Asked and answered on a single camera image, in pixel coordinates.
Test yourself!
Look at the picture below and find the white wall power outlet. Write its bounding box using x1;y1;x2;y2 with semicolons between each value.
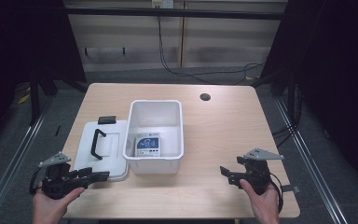
151;0;175;9

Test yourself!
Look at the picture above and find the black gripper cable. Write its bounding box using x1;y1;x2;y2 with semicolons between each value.
268;172;285;215
28;167;46;196

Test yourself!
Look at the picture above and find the black curtain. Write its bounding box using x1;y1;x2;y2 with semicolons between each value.
0;0;88;157
259;0;358;195

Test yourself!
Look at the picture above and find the person's left hand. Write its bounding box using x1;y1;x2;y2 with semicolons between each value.
32;187;86;224

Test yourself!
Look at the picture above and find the black floor cable bundle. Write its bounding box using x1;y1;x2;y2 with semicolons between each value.
270;83;304;148

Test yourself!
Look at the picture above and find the black metal stand post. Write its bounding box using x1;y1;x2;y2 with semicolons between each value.
28;73;42;127

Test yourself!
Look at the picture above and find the white plastic storage box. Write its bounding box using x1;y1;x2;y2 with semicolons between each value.
122;99;186;175

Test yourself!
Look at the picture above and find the metal floor rail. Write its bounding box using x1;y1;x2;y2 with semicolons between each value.
0;104;55;224
273;96;349;224

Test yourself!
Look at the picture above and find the person's right hand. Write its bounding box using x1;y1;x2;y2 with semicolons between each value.
239;178;282;224

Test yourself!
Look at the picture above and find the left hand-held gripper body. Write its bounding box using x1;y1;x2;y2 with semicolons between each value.
37;151;90;201

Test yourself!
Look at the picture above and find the white lid with black handle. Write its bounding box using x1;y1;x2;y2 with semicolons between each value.
73;115;131;182

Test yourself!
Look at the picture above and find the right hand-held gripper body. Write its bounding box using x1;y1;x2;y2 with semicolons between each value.
236;147;285;196

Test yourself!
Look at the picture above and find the white packet with blue label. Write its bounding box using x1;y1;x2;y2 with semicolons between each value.
134;133;161;158

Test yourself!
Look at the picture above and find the black horizontal frame bar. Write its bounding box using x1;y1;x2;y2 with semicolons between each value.
64;7;288;21

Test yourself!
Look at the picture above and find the yellow floor tape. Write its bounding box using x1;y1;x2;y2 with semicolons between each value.
17;92;32;105

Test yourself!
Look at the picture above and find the grey tape strip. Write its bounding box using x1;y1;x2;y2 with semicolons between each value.
281;184;301;194

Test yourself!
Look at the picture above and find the long black wall cable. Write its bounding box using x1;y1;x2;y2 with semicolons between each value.
157;14;266;86

